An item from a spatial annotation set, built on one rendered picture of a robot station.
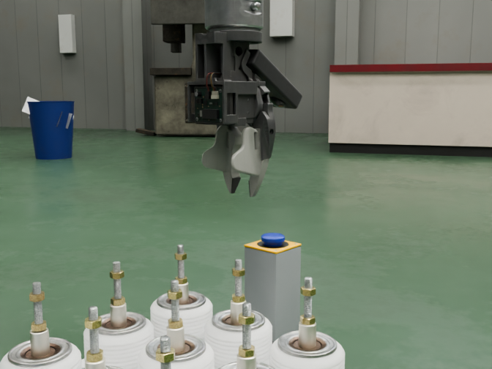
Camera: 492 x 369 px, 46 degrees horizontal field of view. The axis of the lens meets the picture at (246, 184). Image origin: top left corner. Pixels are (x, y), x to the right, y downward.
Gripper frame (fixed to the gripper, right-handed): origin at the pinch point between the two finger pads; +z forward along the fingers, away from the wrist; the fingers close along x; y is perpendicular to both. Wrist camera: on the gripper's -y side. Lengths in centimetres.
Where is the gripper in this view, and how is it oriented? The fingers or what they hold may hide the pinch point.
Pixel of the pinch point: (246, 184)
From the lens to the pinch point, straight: 78.5
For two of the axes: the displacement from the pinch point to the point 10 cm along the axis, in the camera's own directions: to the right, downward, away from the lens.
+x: 7.1, 1.1, -7.0
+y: -7.1, 1.1, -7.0
